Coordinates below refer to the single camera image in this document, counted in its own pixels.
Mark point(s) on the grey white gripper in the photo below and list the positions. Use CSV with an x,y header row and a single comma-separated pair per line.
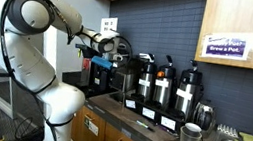
x,y
116,58

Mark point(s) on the black marker with green label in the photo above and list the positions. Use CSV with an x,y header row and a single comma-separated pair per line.
x,y
144,125

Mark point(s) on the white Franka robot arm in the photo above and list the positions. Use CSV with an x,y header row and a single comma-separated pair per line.
x,y
26,62

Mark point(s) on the steel and black coffee grinder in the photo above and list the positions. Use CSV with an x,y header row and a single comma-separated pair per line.
x,y
125,78

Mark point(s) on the black coffee brewer machine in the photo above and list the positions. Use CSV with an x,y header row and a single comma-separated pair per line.
x,y
101,80

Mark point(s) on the steel airpot with black lid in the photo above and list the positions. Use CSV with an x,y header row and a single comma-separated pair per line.
x,y
145,88

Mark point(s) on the steel airpot with orange button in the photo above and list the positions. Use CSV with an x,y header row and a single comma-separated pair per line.
x,y
162,92

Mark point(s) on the black airpot rack with labels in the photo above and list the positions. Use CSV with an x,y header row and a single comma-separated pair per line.
x,y
157,111

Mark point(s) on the green and white sticker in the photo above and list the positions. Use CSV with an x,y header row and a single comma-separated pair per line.
x,y
92,127

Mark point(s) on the wooden cabinet door with sticker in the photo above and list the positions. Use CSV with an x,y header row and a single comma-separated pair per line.
x,y
78,130

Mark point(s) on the large steel airpot white tape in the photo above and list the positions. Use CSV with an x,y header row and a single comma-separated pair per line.
x,y
185,103

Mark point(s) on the purple pen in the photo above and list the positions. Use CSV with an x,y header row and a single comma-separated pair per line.
x,y
168,130

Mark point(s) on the black mug with white inside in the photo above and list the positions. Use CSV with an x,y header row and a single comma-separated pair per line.
x,y
193,127

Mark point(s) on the glass coffee carafe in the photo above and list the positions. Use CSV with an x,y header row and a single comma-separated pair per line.
x,y
205,117

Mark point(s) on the purple and white paper sign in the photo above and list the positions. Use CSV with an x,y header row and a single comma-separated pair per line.
x,y
226,46

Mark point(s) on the metal drying rack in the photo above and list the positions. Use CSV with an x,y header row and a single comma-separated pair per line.
x,y
227,130

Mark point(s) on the white wall notice paper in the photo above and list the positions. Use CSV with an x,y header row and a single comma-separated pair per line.
x,y
109,24

